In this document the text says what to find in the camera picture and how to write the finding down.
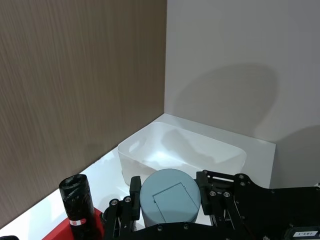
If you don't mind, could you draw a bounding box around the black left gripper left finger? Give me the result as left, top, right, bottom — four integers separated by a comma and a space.
103, 175, 143, 240

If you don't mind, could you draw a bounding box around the black bag roll, red label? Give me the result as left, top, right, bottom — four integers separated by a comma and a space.
58, 174, 105, 240

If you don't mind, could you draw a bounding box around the white plastic storage bin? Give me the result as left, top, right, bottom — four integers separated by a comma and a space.
117, 121, 248, 187

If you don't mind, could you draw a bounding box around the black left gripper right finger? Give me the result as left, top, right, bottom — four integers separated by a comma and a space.
195, 169, 247, 231

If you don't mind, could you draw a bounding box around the blue-grey round lidded container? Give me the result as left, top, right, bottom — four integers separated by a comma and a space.
139, 168, 202, 229

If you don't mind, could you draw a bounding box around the red tray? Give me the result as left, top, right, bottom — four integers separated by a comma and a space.
40, 209, 106, 240

